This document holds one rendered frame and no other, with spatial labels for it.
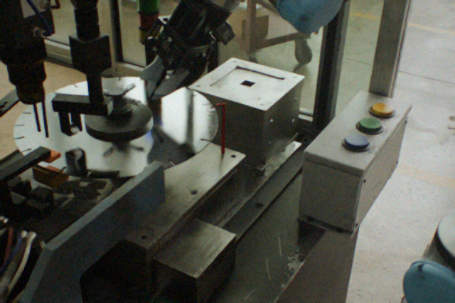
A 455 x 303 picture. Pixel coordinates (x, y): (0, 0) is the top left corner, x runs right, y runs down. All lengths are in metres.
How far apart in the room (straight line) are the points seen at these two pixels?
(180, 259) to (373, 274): 1.30
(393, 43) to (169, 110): 0.46
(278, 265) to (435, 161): 1.86
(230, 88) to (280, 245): 0.35
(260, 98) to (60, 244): 0.61
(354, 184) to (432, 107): 2.27
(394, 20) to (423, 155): 1.69
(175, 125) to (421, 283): 0.46
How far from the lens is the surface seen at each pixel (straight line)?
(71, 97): 0.90
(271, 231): 1.06
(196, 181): 1.00
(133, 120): 0.96
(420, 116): 3.14
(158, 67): 0.97
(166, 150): 0.90
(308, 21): 0.77
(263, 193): 1.14
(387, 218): 2.37
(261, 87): 1.21
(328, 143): 1.04
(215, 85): 1.21
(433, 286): 0.73
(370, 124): 1.10
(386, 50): 1.20
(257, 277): 0.97
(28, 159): 0.86
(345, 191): 1.02
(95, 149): 0.92
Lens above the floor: 1.43
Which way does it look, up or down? 33 degrees down
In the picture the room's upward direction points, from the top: 2 degrees clockwise
